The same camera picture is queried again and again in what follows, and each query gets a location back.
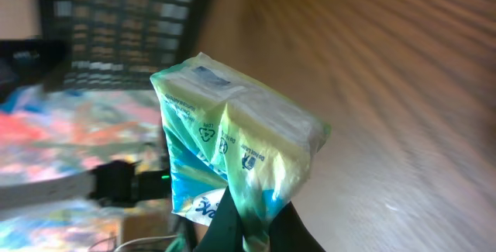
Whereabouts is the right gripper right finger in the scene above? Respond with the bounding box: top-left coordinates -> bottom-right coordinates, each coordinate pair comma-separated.
269,202 -> 325,252

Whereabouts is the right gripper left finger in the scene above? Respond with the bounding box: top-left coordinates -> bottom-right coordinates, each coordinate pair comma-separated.
193,187 -> 244,252

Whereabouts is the teal silver small box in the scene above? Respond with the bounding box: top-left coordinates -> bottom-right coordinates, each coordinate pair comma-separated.
150,54 -> 330,251

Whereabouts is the grey plastic mesh basket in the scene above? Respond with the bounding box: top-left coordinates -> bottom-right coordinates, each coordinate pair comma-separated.
38,0 -> 211,90

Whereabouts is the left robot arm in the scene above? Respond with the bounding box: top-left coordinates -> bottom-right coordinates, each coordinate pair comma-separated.
1,39 -> 171,220

